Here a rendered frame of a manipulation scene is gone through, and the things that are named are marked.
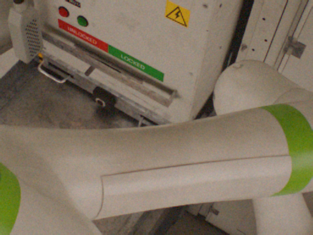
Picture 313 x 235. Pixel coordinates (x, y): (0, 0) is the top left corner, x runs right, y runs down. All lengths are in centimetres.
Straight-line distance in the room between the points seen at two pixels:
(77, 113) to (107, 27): 33
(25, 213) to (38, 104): 110
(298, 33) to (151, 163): 67
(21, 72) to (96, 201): 103
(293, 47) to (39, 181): 82
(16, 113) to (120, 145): 93
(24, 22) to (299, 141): 79
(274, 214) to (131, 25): 51
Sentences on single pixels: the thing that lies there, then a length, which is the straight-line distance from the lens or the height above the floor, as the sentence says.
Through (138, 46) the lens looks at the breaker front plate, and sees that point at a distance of 108.
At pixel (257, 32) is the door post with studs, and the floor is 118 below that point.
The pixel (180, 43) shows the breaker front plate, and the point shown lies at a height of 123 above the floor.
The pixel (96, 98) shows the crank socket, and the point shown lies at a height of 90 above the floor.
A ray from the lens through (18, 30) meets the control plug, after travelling 116.
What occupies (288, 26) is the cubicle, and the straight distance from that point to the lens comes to 108.
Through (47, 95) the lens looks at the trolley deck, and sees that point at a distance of 137.
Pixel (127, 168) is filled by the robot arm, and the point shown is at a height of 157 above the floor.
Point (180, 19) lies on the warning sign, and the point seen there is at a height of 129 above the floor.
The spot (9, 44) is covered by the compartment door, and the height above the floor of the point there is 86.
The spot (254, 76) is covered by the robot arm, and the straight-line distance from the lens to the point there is 71.
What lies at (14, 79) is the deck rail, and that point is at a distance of 141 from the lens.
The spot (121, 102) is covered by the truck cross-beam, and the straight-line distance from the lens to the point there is 127.
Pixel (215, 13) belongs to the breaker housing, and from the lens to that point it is 90.
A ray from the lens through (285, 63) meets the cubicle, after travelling 113.
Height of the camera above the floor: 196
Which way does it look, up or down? 54 degrees down
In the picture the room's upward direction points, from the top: 3 degrees clockwise
